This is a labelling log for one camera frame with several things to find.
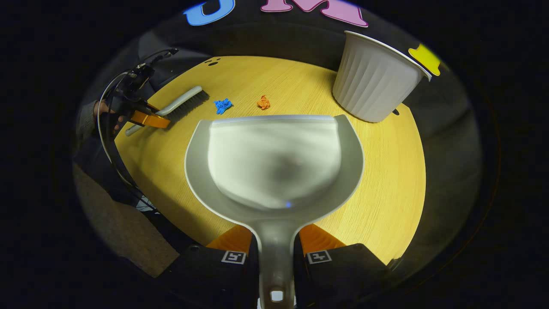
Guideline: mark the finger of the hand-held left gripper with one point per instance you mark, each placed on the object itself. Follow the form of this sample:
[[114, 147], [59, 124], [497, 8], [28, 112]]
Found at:
[[150, 120]]

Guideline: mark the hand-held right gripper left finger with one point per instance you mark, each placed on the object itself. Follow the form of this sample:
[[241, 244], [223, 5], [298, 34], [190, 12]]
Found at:
[[214, 274]]

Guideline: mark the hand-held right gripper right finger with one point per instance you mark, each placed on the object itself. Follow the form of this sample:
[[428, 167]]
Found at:
[[339, 274]]

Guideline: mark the blue paper scrap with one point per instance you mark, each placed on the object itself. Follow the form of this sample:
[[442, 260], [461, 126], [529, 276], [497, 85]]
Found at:
[[223, 105]]

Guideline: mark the orange paper scrap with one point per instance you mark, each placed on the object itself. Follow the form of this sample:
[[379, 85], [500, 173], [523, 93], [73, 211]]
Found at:
[[263, 102]]

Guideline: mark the grey plastic dustpan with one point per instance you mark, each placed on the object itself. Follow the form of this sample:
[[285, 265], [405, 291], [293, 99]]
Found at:
[[274, 163]]

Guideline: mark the white ribbed garbage bin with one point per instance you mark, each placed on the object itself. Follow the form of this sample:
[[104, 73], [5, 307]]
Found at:
[[373, 81]]

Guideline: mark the wooden desktop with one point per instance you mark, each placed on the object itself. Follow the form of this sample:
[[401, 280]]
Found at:
[[386, 180]]

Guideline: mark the black backdrop cloth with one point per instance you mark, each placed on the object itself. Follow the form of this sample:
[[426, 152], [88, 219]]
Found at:
[[279, 34]]

